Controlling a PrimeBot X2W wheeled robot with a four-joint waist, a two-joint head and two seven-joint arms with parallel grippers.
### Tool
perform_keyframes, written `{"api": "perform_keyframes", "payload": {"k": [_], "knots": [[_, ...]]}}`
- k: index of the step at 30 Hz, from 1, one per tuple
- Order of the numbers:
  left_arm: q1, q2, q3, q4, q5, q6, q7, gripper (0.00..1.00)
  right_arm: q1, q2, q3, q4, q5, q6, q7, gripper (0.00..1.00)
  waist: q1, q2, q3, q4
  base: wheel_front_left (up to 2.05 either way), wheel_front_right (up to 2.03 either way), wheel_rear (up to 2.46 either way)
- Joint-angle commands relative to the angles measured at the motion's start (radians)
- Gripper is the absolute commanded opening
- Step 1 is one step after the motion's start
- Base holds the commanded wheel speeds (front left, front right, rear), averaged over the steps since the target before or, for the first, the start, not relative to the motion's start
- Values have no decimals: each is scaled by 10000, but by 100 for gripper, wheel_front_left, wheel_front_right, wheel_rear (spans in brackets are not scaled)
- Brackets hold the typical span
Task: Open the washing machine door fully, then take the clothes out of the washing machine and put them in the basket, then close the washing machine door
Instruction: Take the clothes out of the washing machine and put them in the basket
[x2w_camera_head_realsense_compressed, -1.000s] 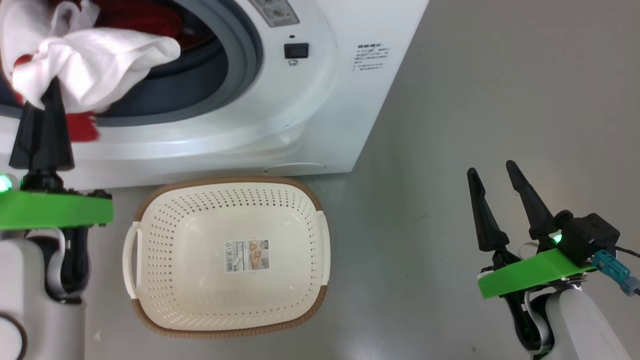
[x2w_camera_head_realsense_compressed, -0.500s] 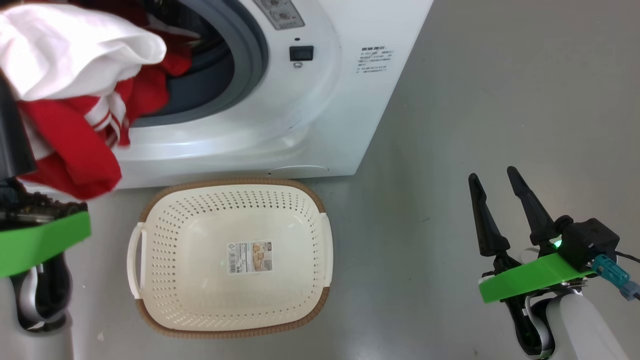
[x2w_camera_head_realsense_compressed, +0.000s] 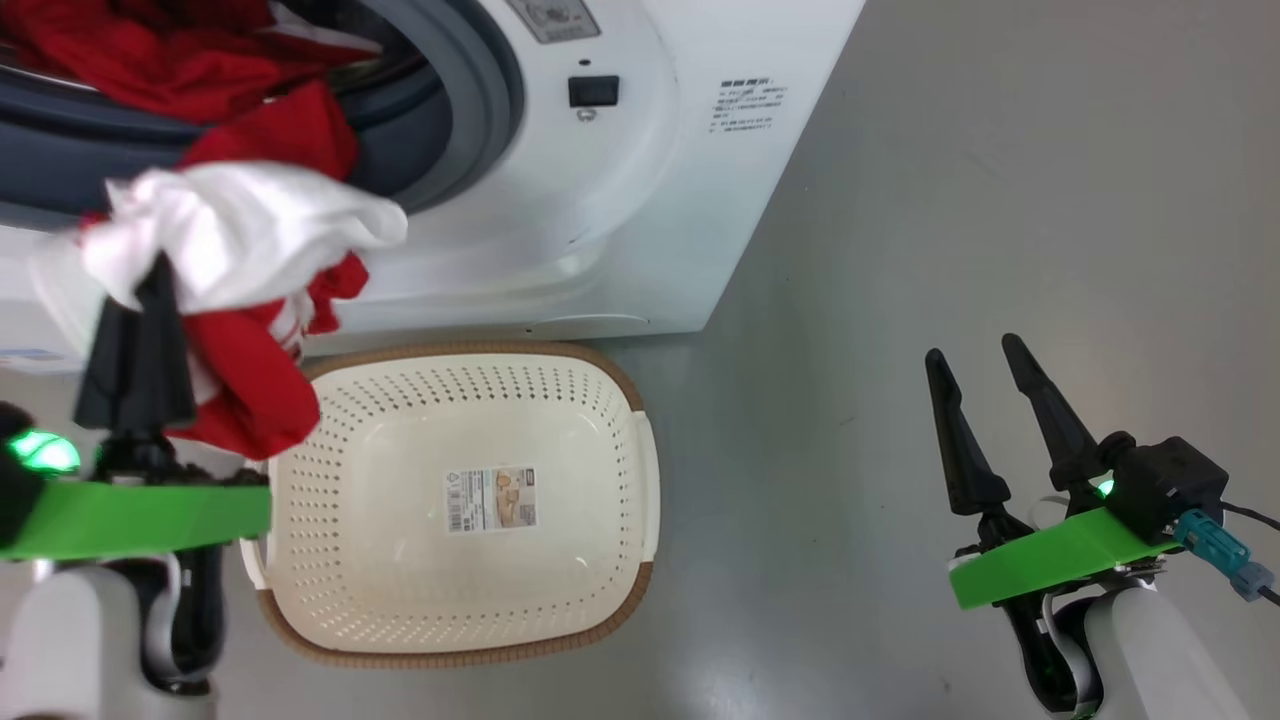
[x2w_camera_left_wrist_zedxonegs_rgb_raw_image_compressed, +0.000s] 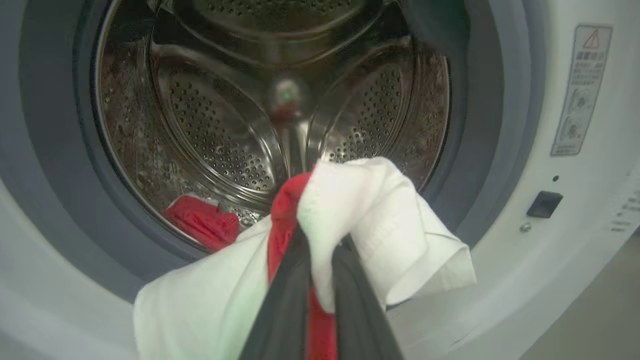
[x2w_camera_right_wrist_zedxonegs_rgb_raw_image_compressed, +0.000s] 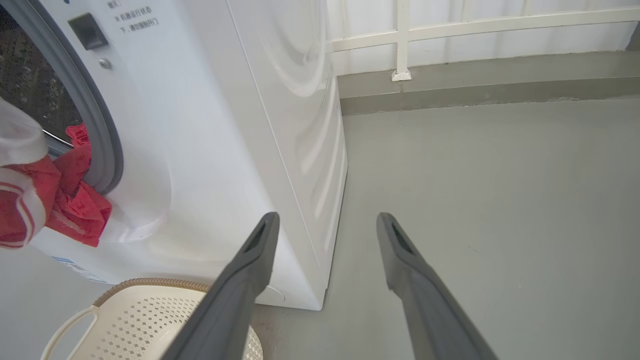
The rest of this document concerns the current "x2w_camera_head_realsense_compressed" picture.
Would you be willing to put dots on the red and white garment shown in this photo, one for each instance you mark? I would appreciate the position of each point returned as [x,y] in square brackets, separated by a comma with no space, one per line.
[250,230]

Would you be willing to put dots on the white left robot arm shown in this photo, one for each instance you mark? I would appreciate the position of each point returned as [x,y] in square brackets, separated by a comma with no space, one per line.
[60,640]

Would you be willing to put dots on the cream perforated laundry basket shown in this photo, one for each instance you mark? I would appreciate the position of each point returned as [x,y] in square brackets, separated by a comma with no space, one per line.
[400,580]

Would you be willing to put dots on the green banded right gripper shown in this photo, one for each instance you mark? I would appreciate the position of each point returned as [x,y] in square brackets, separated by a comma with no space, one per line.
[1060,560]

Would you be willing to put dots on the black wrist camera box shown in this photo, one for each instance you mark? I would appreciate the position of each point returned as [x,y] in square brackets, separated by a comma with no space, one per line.
[1165,485]

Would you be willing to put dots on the paper label sticker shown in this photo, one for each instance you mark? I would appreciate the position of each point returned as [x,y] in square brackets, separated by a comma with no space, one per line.
[492,500]

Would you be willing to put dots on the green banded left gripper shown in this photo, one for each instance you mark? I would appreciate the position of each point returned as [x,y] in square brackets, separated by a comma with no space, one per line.
[130,515]

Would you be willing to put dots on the white front-load washing machine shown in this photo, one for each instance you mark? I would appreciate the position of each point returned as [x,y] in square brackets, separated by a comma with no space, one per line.
[600,200]

